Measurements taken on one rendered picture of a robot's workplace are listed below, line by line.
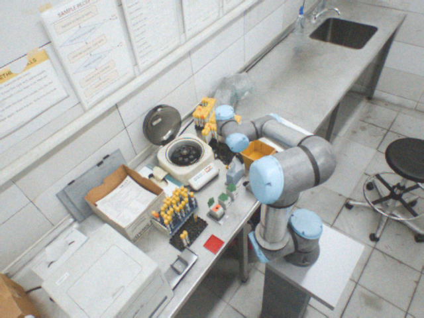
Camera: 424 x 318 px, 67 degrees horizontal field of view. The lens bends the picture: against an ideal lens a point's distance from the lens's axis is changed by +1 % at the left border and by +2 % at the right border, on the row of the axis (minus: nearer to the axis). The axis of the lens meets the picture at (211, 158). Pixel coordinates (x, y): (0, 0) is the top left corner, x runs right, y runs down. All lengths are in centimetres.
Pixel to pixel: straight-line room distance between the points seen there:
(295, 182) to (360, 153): 229
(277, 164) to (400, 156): 148
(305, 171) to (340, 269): 66
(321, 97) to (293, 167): 136
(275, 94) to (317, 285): 122
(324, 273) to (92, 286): 84
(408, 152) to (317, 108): 60
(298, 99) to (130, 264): 143
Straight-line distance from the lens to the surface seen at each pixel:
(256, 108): 201
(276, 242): 111
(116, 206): 157
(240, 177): 160
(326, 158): 84
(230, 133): 116
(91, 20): 134
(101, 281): 115
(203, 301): 228
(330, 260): 140
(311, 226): 119
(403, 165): 216
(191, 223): 148
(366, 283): 243
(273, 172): 78
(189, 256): 139
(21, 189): 146
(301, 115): 198
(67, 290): 118
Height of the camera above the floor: 216
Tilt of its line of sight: 48 degrees down
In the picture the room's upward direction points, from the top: 8 degrees counter-clockwise
